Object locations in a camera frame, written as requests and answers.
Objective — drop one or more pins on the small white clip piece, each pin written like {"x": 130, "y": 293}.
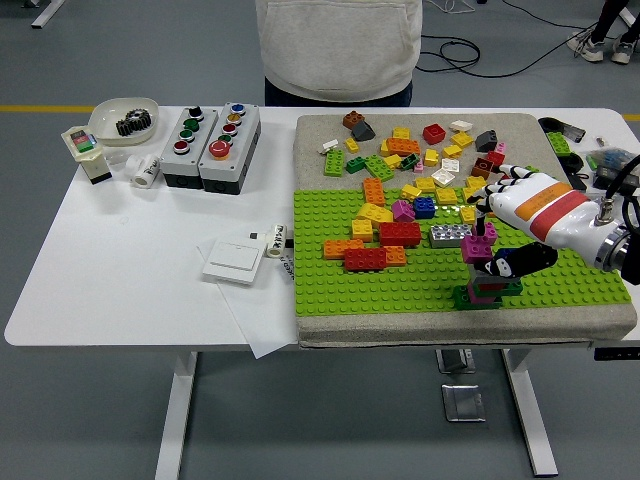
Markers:
{"x": 330, "y": 145}

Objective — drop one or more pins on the black rectangular device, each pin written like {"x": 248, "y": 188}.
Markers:
{"x": 573, "y": 132}

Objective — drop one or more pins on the white square plate brick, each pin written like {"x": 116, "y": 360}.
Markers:
{"x": 450, "y": 164}

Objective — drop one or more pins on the black metal gear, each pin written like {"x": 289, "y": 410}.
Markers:
{"x": 141, "y": 118}
{"x": 125, "y": 127}

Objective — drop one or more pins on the pink long toy brick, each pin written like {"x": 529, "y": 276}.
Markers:
{"x": 482, "y": 299}

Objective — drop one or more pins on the black table control panel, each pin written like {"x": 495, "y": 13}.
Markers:
{"x": 617, "y": 353}

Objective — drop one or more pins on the grey emergency-stop control box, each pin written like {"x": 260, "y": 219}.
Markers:
{"x": 245, "y": 140}

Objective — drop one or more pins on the red square toy brick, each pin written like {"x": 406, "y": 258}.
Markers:
{"x": 495, "y": 157}
{"x": 434, "y": 133}

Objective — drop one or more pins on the white hollow toy brick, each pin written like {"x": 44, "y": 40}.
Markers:
{"x": 443, "y": 176}

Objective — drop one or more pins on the orange square toy brick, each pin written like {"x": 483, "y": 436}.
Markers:
{"x": 396, "y": 255}

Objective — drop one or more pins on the white plastic bowl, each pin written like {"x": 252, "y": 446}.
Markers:
{"x": 105, "y": 120}

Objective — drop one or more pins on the white table leg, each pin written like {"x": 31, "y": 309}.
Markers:
{"x": 175, "y": 425}
{"x": 531, "y": 425}

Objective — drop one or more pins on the person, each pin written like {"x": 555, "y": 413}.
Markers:
{"x": 594, "y": 48}
{"x": 337, "y": 45}

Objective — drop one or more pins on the grey four-button control box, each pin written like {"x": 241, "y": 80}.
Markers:
{"x": 200, "y": 145}

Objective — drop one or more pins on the white wall switch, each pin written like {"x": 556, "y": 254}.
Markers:
{"x": 232, "y": 262}

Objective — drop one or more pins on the brown square toy brick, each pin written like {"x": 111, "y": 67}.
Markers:
{"x": 353, "y": 119}
{"x": 481, "y": 167}

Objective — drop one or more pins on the small pink toy brick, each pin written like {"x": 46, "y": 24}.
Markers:
{"x": 419, "y": 167}
{"x": 500, "y": 147}

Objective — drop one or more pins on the lime green toy brick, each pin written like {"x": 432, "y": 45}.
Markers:
{"x": 334, "y": 162}

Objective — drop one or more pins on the silver long toy brick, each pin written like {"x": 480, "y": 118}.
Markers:
{"x": 445, "y": 236}

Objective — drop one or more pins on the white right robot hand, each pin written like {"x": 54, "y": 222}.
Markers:
{"x": 545, "y": 210}

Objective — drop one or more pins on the white flat toy brick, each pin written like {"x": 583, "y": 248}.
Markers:
{"x": 461, "y": 125}

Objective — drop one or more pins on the white switch module green red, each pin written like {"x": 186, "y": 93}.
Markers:
{"x": 85, "y": 145}

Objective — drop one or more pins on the black flat object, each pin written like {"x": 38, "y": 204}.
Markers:
{"x": 579, "y": 180}

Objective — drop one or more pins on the metal floor plate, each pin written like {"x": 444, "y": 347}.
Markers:
{"x": 462, "y": 402}

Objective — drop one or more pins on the black box green connector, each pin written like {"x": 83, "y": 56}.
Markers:
{"x": 607, "y": 175}

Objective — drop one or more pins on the magenta toy brick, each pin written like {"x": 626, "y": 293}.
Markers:
{"x": 397, "y": 212}

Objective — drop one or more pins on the small white tag dark square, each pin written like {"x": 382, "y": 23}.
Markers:
{"x": 255, "y": 234}

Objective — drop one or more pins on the white paper sheet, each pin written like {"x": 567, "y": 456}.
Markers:
{"x": 260, "y": 320}

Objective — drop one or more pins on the large yellow sloped brick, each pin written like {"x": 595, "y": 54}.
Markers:
{"x": 373, "y": 214}

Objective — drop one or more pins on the red long toy brick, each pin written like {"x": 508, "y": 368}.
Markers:
{"x": 365, "y": 259}
{"x": 400, "y": 234}

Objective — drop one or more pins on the pink square toy brick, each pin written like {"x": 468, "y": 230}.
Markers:
{"x": 490, "y": 231}
{"x": 475, "y": 248}

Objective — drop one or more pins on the white labelled cylinder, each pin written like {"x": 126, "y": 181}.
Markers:
{"x": 276, "y": 241}

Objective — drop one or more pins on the yellow square toy brick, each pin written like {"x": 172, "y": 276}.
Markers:
{"x": 361, "y": 230}

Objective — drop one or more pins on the white pipe fitting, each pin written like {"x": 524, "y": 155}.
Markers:
{"x": 142, "y": 172}

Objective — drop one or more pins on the clear bag with parts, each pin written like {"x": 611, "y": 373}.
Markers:
{"x": 610, "y": 156}

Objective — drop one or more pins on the white table foot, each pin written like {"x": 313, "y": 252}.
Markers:
{"x": 47, "y": 14}

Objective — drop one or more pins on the dark green square brick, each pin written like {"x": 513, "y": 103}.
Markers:
{"x": 355, "y": 164}

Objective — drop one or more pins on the green studded baseplate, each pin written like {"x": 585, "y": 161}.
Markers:
{"x": 350, "y": 295}

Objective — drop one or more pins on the dark green hollow brick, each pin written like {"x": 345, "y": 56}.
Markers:
{"x": 410, "y": 160}

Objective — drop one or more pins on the dark grey sloped brick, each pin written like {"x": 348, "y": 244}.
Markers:
{"x": 363, "y": 130}
{"x": 486, "y": 140}

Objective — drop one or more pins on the black round tape roll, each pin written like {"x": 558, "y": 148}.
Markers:
{"x": 546, "y": 121}

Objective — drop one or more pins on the small yellow toy brick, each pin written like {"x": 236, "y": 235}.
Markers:
{"x": 351, "y": 144}

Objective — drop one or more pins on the dark green long toy brick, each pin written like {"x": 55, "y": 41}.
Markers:
{"x": 462, "y": 300}
{"x": 511, "y": 291}

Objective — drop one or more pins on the orange long toy brick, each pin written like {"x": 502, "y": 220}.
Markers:
{"x": 402, "y": 146}
{"x": 343, "y": 248}

